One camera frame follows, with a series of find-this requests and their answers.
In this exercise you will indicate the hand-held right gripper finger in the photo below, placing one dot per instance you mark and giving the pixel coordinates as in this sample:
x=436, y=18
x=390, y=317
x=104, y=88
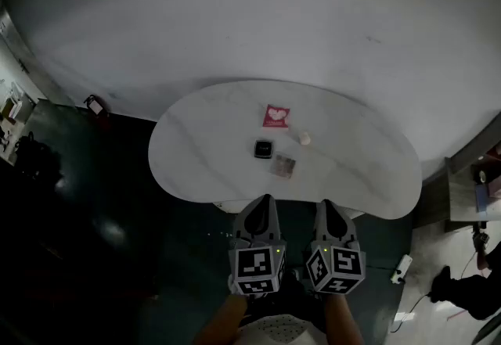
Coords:
x=320, y=222
x=351, y=228

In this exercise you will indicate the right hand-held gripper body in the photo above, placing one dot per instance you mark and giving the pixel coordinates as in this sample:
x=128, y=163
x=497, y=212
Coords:
x=344, y=263

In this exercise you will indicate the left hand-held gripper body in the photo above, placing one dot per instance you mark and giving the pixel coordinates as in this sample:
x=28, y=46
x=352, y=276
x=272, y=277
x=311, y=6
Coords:
x=254, y=263

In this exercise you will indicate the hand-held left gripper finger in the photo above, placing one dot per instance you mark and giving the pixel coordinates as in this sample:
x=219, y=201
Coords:
x=242, y=219
x=275, y=222

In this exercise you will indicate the clear patterned small packet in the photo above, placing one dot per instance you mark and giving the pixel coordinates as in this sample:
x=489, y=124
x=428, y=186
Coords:
x=283, y=166

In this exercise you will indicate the small black square box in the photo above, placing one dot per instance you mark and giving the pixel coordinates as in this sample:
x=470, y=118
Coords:
x=263, y=149

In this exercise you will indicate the small cream round object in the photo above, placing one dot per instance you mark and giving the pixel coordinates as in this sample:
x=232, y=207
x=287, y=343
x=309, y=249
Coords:
x=305, y=138

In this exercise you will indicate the red snack packet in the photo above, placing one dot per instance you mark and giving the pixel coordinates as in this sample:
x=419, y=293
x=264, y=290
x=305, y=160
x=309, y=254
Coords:
x=276, y=116

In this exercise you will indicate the person's left forearm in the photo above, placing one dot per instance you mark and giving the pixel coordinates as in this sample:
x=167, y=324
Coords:
x=221, y=320

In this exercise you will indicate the person's right forearm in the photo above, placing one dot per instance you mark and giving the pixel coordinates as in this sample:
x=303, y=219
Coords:
x=342, y=320

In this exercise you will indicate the white oval marble table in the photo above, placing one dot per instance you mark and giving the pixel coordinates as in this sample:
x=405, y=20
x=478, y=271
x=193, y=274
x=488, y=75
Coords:
x=203, y=140

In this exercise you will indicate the person's black garment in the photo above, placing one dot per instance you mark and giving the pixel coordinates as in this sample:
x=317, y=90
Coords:
x=291, y=296

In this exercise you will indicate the white power strip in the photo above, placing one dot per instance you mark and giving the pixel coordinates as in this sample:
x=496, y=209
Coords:
x=402, y=269

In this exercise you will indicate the person's white dotted top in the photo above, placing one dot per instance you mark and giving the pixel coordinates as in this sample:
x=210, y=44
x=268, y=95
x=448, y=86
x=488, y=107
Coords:
x=278, y=331

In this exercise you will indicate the grey side desk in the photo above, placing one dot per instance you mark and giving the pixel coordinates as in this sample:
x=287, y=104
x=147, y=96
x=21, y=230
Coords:
x=463, y=198

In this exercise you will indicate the red fire extinguisher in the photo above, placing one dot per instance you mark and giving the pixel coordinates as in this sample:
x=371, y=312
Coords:
x=95, y=105

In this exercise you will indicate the black bag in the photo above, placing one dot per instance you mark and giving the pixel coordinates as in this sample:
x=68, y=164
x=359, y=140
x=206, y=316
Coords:
x=37, y=159

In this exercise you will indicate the white storage shelf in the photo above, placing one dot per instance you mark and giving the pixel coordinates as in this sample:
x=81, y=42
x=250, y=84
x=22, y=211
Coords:
x=15, y=105

